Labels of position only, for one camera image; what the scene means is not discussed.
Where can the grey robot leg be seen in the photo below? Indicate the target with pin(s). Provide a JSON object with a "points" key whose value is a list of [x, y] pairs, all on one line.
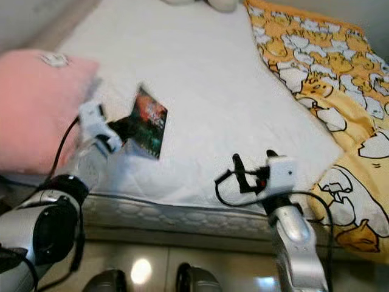
{"points": [[203, 283], [104, 283]]}

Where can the yellow cartoon print blanket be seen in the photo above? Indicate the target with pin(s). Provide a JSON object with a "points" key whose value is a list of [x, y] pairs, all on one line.
{"points": [[340, 79]]}

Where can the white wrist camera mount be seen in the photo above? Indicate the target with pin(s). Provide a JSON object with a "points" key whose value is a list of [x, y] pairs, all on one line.
{"points": [[94, 115], [282, 173]]}

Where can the beige plush toy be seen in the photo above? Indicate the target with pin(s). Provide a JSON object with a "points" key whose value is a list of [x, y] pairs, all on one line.
{"points": [[222, 5]]}

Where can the white quilted bed cover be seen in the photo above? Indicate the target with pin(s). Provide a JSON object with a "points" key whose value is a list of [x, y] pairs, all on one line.
{"points": [[206, 91]]}

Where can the grey robot right leg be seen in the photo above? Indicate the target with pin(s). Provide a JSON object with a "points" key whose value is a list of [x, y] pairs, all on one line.
{"points": [[203, 283]]}

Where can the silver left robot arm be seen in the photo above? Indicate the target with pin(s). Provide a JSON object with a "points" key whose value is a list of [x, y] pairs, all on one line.
{"points": [[30, 225]]}

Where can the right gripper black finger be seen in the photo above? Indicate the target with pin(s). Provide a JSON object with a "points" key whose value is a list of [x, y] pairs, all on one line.
{"points": [[242, 173], [271, 157]]}

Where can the grey robot left leg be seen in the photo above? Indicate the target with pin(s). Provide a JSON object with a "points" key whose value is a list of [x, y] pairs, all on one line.
{"points": [[104, 283]]}

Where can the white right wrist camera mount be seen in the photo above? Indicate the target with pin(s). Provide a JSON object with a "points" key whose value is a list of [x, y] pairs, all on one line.
{"points": [[282, 173]]}

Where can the dark red green book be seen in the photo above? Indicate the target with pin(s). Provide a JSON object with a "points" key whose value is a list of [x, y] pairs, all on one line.
{"points": [[152, 121]]}

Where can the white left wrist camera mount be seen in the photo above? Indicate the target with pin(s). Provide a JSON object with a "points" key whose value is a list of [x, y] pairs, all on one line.
{"points": [[94, 115]]}

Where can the pink pillow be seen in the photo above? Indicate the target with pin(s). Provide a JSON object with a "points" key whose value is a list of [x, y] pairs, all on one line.
{"points": [[42, 115]]}

